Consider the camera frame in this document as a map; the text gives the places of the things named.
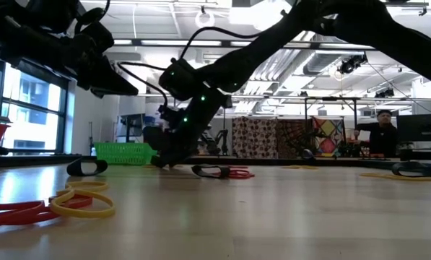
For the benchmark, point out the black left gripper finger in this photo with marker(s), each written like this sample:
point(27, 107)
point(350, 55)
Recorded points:
point(110, 85)

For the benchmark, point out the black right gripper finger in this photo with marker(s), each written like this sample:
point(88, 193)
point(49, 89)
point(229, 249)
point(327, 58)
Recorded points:
point(175, 160)

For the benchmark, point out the yellow rubber band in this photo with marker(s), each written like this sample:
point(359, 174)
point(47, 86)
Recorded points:
point(85, 214)
point(298, 167)
point(381, 176)
point(179, 166)

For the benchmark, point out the red rubber band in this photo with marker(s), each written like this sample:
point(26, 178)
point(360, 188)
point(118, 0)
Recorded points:
point(239, 167)
point(13, 216)
point(242, 175)

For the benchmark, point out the black background robot arm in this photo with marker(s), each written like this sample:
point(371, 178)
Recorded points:
point(224, 139)

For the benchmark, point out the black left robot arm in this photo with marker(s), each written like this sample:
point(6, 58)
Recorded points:
point(20, 36)

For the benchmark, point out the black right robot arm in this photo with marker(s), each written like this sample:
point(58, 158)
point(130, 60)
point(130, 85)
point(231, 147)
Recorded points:
point(381, 32)

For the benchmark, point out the black screen on stand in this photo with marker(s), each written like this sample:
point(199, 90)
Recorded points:
point(132, 124)

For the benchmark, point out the green plastic basket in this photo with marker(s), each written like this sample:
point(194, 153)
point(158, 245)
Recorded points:
point(126, 153)

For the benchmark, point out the brown dotted hanging cloth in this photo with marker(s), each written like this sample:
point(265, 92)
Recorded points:
point(255, 139)

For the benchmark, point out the long ceiling light strip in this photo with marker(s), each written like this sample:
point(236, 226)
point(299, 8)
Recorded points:
point(164, 42)

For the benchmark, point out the large window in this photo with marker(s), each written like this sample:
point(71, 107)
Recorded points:
point(31, 122)

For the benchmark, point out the dark patterned hanging cloth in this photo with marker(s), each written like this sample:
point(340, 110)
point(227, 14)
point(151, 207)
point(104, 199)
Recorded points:
point(291, 133)

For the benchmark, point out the colourful geometric hanging cloth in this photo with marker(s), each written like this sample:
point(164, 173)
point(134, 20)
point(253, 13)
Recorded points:
point(327, 130)

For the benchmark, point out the black ceiling spotlight cluster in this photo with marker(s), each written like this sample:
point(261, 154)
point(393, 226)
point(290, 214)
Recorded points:
point(385, 93)
point(348, 65)

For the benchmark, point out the person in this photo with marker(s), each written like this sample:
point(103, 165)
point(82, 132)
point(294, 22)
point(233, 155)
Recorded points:
point(383, 139)

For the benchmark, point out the black background monitor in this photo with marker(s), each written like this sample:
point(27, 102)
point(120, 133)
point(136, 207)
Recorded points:
point(421, 128)

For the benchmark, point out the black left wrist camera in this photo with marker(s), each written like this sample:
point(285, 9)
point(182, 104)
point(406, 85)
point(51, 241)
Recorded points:
point(97, 36)

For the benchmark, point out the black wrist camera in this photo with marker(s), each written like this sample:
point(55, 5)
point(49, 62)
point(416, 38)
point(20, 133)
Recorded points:
point(97, 36)
point(179, 79)

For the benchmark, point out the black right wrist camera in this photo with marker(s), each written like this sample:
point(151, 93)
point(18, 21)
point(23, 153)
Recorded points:
point(179, 79)

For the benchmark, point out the black aluminium table frame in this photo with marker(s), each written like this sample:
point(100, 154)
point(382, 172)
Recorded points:
point(273, 161)

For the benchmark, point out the silver ceiling air duct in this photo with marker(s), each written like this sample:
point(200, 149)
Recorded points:
point(320, 61)

